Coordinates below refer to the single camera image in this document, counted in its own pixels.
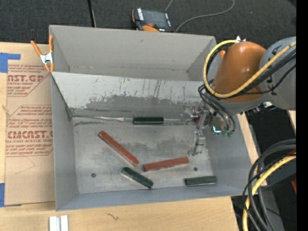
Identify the dark green flat block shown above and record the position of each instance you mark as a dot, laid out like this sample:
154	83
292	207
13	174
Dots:
200	180
137	177
148	120

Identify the red-brown flat block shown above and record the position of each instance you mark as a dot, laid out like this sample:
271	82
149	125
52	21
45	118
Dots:
166	164
118	148

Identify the brown cardboard board red print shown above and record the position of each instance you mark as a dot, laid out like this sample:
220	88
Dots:
29	172

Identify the grey metal bin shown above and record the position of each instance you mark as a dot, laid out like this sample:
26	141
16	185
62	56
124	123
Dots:
144	143

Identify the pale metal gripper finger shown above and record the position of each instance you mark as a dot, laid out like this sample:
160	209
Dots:
203	120
198	143

